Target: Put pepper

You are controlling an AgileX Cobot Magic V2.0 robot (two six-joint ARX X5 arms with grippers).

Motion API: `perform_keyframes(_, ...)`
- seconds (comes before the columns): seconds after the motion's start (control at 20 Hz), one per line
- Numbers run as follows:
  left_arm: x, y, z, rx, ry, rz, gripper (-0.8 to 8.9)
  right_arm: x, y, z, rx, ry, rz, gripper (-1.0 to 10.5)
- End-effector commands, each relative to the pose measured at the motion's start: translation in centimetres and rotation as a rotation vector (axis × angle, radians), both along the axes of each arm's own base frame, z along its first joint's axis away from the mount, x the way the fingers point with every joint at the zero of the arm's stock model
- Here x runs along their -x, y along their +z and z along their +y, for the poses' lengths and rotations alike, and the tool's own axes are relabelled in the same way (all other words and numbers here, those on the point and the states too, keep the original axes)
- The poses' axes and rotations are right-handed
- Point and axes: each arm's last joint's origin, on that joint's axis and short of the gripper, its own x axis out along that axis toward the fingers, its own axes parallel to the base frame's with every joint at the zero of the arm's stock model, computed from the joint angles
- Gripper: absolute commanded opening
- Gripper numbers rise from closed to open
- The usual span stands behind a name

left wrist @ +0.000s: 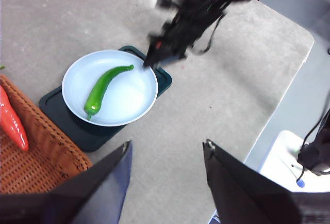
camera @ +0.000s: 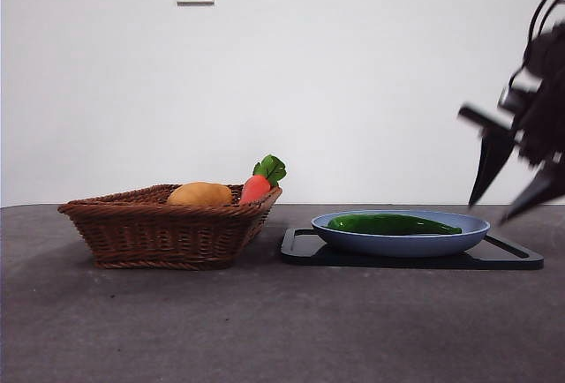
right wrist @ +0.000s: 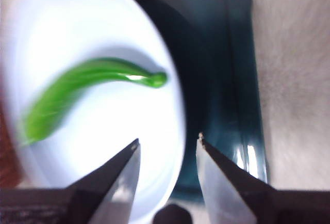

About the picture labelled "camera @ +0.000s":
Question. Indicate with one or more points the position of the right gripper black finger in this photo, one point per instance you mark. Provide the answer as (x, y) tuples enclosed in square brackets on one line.
[(532, 195), (490, 162)]

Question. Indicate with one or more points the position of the black rectangular tray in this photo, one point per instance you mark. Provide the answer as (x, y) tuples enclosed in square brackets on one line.
[(507, 255)]

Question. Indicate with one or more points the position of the blue round plate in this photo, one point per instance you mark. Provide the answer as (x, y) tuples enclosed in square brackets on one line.
[(397, 244)]

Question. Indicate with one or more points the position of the orange plush carrot, green leaves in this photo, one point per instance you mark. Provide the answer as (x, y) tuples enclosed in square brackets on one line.
[(256, 189)]

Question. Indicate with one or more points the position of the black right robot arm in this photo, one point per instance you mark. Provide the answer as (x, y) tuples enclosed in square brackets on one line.
[(545, 131)]

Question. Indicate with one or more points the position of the tan potato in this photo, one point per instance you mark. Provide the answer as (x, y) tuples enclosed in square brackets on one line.
[(199, 194)]

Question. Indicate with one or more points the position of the long green pepper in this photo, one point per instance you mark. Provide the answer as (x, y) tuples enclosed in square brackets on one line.
[(379, 224)]

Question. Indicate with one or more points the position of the brown wicker basket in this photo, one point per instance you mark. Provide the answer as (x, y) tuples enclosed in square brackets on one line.
[(154, 237)]

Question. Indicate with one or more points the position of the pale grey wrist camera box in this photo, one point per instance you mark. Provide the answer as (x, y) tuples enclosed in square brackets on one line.
[(512, 98)]

